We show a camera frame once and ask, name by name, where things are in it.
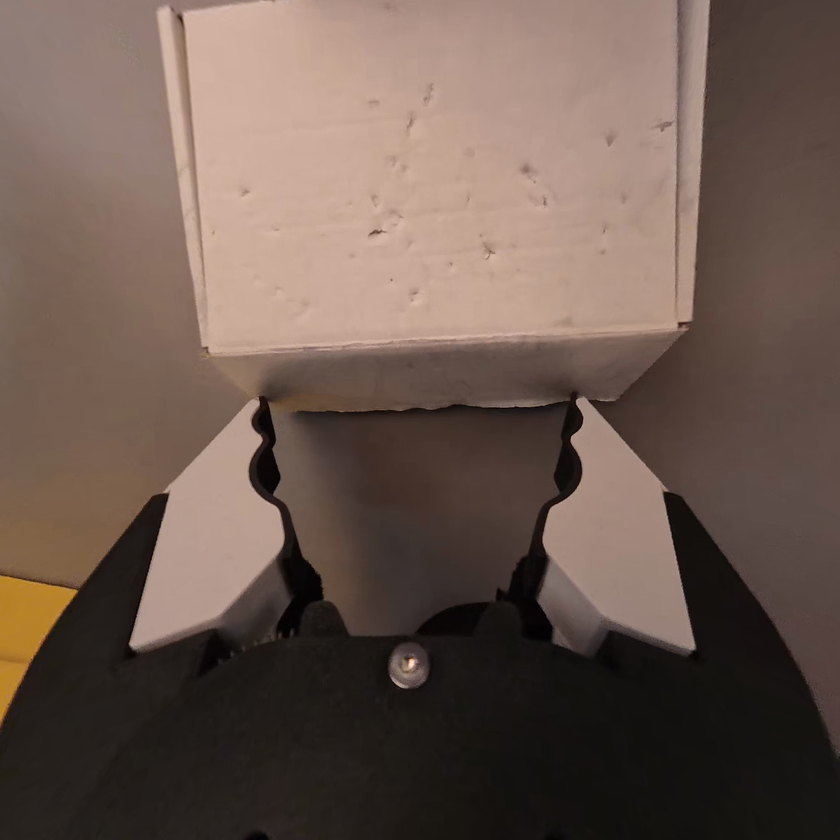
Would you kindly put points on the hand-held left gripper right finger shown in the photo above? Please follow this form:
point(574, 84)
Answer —
point(617, 544)

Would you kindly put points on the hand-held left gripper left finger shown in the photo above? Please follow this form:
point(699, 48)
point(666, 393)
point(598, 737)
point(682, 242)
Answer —
point(210, 544)

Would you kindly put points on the yellow plastic bin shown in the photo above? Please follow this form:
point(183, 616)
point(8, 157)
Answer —
point(33, 630)

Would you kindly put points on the white cardboard mailer box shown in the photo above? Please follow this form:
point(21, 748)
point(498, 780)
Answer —
point(433, 197)

